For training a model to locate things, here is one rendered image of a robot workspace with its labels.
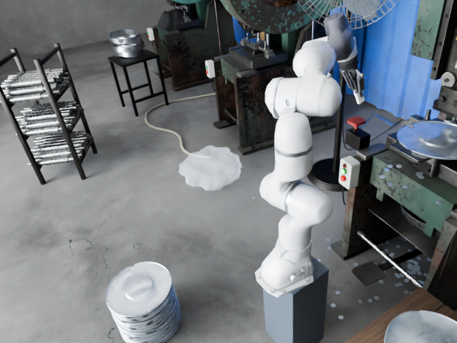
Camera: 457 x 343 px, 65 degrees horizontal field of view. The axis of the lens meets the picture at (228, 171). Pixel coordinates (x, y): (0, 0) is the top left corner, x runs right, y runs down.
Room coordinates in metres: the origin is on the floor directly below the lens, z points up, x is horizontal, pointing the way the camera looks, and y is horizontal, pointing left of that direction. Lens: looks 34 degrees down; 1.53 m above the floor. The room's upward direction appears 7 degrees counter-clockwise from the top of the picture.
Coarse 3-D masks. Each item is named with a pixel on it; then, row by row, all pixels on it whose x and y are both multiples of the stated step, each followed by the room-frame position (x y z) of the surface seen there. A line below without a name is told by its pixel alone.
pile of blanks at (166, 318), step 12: (108, 300) 1.03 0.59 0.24; (168, 300) 1.01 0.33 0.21; (156, 312) 0.95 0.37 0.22; (168, 312) 0.99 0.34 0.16; (180, 312) 1.09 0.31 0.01; (120, 324) 0.95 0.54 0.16; (132, 324) 0.93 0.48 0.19; (144, 324) 0.93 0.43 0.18; (156, 324) 0.95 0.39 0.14; (168, 324) 0.97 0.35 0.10; (132, 336) 0.94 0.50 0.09; (144, 336) 0.93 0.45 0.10; (156, 336) 0.94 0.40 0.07; (168, 336) 0.96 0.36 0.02
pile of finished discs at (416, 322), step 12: (408, 312) 0.72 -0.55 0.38; (420, 312) 0.71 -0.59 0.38; (432, 312) 0.70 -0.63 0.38; (396, 324) 0.68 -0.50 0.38; (408, 324) 0.67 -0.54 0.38; (420, 324) 0.67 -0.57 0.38; (432, 324) 0.67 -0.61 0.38; (444, 324) 0.66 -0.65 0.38; (456, 324) 0.66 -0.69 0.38; (396, 336) 0.64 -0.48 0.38; (408, 336) 0.63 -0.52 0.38; (420, 336) 0.63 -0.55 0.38; (432, 336) 0.62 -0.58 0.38; (444, 336) 0.62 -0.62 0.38; (456, 336) 0.62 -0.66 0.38
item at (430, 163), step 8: (392, 144) 1.16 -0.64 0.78; (400, 144) 1.15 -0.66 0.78; (400, 152) 1.11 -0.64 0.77; (408, 152) 1.09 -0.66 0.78; (416, 160) 1.04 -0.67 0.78; (424, 160) 1.04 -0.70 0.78; (432, 160) 1.11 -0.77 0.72; (440, 160) 1.10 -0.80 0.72; (448, 160) 1.12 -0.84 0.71; (416, 168) 1.16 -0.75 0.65; (424, 168) 1.13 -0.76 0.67; (432, 168) 1.10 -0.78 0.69; (432, 176) 1.10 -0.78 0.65
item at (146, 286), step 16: (128, 272) 1.17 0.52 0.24; (144, 272) 1.15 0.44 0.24; (160, 272) 1.14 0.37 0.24; (112, 288) 1.09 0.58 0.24; (128, 288) 1.07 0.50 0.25; (144, 288) 1.06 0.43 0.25; (160, 288) 1.05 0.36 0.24; (112, 304) 1.00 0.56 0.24; (128, 304) 0.99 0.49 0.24; (144, 304) 0.98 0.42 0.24
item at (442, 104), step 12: (456, 36) 1.23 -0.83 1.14; (456, 48) 1.22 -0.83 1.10; (456, 60) 1.21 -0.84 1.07; (456, 72) 1.20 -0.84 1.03; (444, 84) 1.22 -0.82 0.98; (456, 84) 1.18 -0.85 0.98; (444, 96) 1.18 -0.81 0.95; (456, 96) 1.14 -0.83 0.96; (444, 108) 1.18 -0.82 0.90; (456, 108) 1.13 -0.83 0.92
